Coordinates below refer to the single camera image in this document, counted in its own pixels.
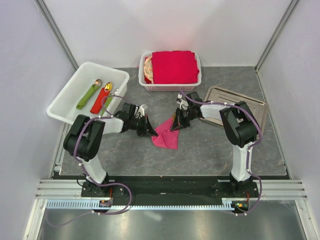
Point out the aluminium rail frame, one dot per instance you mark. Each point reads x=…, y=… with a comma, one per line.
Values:
x=68, y=187

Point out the gold spoon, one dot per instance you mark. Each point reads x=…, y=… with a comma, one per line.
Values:
x=173, y=116

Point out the silver metal tray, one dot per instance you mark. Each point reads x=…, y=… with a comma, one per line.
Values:
x=257, y=107

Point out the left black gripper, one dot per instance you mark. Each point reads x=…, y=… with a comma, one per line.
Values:
x=147, y=128

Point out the slotted cable duct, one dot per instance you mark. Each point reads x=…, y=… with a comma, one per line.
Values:
x=95, y=204

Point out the green rolled napkin set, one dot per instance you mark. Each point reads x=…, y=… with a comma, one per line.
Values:
x=94, y=87

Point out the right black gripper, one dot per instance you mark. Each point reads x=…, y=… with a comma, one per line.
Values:
x=179, y=122

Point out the white perforated basket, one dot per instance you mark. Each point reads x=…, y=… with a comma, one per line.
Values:
x=166, y=87

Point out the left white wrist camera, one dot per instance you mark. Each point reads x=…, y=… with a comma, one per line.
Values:
x=140, y=111

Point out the patterned paper plates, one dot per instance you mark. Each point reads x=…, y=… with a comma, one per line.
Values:
x=148, y=70

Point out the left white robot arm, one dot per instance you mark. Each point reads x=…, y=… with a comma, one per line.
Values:
x=85, y=135

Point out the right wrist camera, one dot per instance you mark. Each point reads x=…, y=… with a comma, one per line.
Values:
x=183, y=104

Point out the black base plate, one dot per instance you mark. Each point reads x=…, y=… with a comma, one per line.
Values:
x=141, y=186

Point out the white plastic tub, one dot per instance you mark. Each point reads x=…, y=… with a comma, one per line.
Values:
x=64, y=106

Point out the stack of red napkins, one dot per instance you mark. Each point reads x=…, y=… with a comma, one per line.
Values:
x=174, y=67

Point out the red rolled napkin set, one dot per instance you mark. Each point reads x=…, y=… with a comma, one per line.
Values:
x=100, y=100

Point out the pink paper napkin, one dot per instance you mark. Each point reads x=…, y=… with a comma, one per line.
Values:
x=166, y=138

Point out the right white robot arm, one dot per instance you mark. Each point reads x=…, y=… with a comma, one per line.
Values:
x=242, y=131

